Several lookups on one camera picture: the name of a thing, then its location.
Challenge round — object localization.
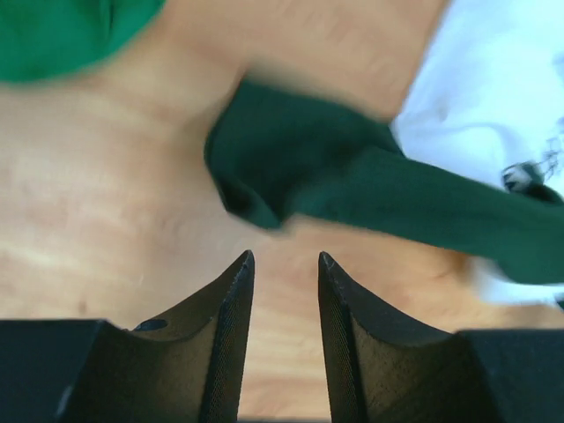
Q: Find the green and white raglan t-shirt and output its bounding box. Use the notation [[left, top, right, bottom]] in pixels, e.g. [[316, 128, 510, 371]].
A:
[[204, 1, 563, 306]]

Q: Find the bright green t-shirt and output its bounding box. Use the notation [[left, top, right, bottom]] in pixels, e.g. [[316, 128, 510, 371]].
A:
[[1, 0, 165, 83]]

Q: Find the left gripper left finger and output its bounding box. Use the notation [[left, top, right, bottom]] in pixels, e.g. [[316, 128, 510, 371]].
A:
[[1, 251, 255, 422]]

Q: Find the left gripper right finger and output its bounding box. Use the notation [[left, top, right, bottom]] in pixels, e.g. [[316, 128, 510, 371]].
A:
[[318, 253, 563, 423]]

